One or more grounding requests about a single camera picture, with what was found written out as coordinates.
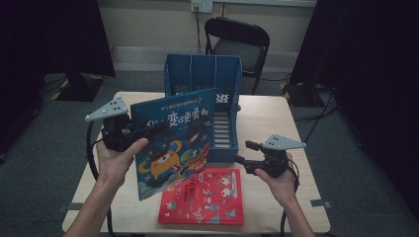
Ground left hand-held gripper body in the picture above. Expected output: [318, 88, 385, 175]
[84, 96, 139, 152]

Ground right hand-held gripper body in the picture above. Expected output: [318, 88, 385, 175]
[260, 133, 307, 179]

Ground blue monster picture book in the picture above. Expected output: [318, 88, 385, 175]
[129, 87, 218, 201]

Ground red picture book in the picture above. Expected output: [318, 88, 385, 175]
[157, 167, 245, 226]

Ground blue file rack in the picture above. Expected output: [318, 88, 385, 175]
[163, 53, 244, 163]

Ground person's right hand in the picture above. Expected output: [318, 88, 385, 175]
[255, 152, 299, 209]

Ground person's left hand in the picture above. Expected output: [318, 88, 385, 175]
[96, 137, 149, 191]

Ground black stand base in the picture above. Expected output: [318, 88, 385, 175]
[50, 72, 106, 103]
[280, 81, 325, 109]

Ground grey tape strip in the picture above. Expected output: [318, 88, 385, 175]
[57, 202, 84, 213]
[310, 198, 333, 210]

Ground black folding chair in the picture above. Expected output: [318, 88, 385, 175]
[204, 17, 271, 96]

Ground black curtain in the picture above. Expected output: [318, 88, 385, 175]
[290, 0, 419, 211]
[0, 0, 117, 156]

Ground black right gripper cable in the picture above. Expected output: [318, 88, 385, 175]
[280, 157, 300, 237]

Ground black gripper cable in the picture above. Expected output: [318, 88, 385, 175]
[280, 157, 300, 237]
[86, 120, 115, 237]

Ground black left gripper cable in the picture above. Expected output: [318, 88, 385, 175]
[86, 120, 115, 237]

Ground black floor cables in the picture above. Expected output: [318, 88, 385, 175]
[293, 88, 340, 147]

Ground black wall socket cable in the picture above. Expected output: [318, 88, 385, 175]
[195, 6, 203, 55]

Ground white wall socket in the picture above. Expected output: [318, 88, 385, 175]
[191, 0, 213, 14]

